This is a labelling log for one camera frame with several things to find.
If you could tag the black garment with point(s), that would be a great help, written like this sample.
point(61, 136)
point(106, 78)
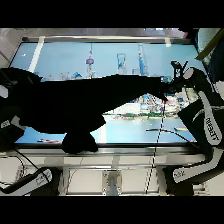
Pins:
point(76, 103)

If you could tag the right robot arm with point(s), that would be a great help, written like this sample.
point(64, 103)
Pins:
point(210, 123)

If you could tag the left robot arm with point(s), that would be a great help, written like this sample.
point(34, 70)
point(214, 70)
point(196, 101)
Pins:
point(9, 136)

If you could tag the silver frame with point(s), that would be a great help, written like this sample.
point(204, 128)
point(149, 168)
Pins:
point(133, 151)

